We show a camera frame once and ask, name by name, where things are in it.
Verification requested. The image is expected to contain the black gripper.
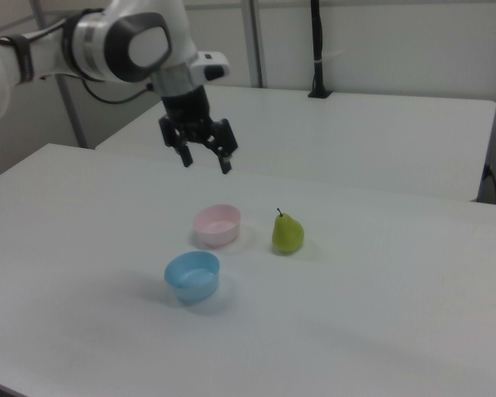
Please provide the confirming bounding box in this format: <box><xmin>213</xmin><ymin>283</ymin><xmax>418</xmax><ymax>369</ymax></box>
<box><xmin>152</xmin><ymin>68</ymin><xmax>239</xmax><ymax>175</ymax></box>

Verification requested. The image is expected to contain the green pear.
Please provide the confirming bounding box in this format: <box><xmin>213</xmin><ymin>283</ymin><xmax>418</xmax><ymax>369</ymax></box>
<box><xmin>271</xmin><ymin>207</ymin><xmax>306</xmax><ymax>256</ymax></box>

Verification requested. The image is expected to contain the pink plastic bowl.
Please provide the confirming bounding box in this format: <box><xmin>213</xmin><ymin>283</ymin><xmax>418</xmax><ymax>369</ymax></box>
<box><xmin>192</xmin><ymin>203</ymin><xmax>242</xmax><ymax>250</ymax></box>

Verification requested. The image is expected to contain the blue plastic bowl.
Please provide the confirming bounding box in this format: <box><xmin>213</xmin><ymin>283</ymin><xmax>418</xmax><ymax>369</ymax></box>
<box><xmin>164</xmin><ymin>250</ymin><xmax>222</xmax><ymax>307</ymax></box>

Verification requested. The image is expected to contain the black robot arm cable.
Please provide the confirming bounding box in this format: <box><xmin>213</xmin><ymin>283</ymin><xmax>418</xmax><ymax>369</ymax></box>
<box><xmin>0</xmin><ymin>12</ymin><xmax>156</xmax><ymax>105</ymax></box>

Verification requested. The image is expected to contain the grey metal frame post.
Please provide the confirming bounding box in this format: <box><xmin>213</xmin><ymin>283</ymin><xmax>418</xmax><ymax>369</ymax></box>
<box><xmin>55</xmin><ymin>74</ymin><xmax>88</xmax><ymax>149</ymax></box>
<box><xmin>242</xmin><ymin>0</ymin><xmax>269</xmax><ymax>88</ymax></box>

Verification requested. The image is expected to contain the black camera stand pole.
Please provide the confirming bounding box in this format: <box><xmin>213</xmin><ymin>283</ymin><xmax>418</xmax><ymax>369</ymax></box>
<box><xmin>307</xmin><ymin>0</ymin><xmax>334</xmax><ymax>100</ymax></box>

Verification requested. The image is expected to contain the black wall power cable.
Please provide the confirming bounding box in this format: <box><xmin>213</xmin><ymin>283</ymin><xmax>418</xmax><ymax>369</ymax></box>
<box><xmin>482</xmin><ymin>163</ymin><xmax>496</xmax><ymax>205</ymax></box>

